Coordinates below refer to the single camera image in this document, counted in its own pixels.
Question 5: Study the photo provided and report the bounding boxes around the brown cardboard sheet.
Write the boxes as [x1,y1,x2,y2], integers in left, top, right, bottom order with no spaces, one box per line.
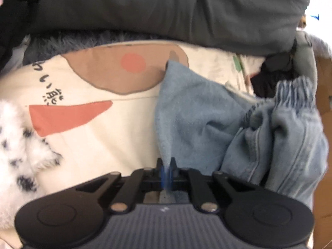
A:
[313,54,332,121]

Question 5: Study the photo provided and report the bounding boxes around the dark grey garment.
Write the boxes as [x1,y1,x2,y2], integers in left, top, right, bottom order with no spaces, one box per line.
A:
[26,0,312,57]

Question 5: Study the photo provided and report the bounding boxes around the grey neck pillow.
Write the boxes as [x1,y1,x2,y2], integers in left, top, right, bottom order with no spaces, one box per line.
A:
[293,31,318,83]

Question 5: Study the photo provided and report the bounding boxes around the black cloth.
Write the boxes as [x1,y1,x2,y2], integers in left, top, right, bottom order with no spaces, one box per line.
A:
[250,52,299,99]

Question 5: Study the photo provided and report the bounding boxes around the light blue denim pants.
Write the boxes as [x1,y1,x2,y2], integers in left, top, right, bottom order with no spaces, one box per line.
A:
[155,60,329,210]

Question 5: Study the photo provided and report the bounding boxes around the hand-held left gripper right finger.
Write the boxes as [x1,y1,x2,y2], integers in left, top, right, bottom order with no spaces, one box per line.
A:
[167,157,258,212]

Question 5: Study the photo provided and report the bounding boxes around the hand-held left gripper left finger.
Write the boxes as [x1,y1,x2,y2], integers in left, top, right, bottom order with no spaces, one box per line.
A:
[75,158,166,212]

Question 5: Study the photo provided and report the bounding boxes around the grey-blue fluffy blanket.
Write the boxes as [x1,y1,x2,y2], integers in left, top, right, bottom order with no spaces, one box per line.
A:
[23,30,162,66]

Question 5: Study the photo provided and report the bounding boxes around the dark cloth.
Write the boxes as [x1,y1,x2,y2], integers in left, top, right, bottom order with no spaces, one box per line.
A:
[0,0,43,71]

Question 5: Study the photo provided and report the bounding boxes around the printed cream bed sheet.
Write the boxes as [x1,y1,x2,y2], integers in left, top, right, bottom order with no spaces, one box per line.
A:
[0,39,269,248]

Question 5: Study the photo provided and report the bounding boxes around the white spotted fluffy blanket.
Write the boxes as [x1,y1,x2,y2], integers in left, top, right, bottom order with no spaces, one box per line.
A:
[0,99,64,231]

